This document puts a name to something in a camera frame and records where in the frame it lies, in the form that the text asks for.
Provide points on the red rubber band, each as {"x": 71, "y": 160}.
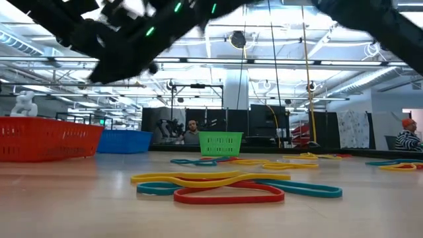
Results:
{"x": 228, "y": 200}
{"x": 343, "y": 155}
{"x": 419, "y": 167}
{"x": 224, "y": 159}

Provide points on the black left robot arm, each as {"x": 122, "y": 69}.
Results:
{"x": 49, "y": 13}

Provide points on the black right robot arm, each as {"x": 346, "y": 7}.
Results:
{"x": 380, "y": 26}

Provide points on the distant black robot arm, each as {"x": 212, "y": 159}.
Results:
{"x": 170, "y": 127}

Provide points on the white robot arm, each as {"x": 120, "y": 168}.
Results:
{"x": 24, "y": 105}

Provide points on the green exit sign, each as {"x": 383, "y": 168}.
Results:
{"x": 102, "y": 122}

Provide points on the dark partition panel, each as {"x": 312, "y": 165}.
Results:
{"x": 152, "y": 125}

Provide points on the long ceiling light strip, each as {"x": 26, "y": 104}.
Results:
{"x": 215, "y": 61}

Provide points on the blue plastic basket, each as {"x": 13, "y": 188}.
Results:
{"x": 125, "y": 142}

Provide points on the person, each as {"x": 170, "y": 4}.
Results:
{"x": 191, "y": 135}
{"x": 408, "y": 140}

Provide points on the black partition panel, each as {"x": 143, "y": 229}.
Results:
{"x": 325, "y": 132}
{"x": 215, "y": 120}

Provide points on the white building column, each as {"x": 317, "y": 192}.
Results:
{"x": 236, "y": 89}

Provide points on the red plastic basket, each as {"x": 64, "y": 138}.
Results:
{"x": 49, "y": 139}

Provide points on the green plastic basket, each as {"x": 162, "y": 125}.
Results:
{"x": 220, "y": 143}

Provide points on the black tall cabinet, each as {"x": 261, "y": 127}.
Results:
{"x": 264, "y": 122}

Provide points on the red bin rack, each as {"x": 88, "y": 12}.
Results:
{"x": 300, "y": 135}

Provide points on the white patterned cloth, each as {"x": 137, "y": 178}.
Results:
{"x": 353, "y": 129}

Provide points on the black office chair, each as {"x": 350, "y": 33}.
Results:
{"x": 390, "y": 142}

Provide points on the black camera gantry frame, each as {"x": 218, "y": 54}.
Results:
{"x": 197, "y": 86}

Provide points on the black metal rack frame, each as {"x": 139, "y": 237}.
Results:
{"x": 82, "y": 114}

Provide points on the black aluminium table frame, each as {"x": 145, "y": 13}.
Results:
{"x": 264, "y": 149}

